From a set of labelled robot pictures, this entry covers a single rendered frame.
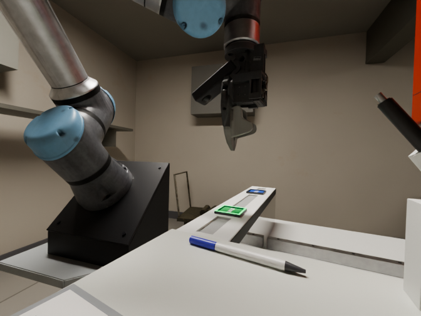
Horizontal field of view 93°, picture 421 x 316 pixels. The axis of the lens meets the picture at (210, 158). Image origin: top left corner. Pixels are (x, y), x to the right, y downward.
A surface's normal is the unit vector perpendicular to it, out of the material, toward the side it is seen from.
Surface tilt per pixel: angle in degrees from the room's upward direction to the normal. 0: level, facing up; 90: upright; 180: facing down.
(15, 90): 90
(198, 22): 132
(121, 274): 0
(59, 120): 52
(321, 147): 90
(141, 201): 45
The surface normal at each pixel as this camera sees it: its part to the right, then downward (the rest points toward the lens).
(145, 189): -0.18, -0.70
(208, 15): 0.10, 0.68
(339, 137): -0.29, 0.01
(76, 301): 0.03, -1.00
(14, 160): 0.96, 0.03
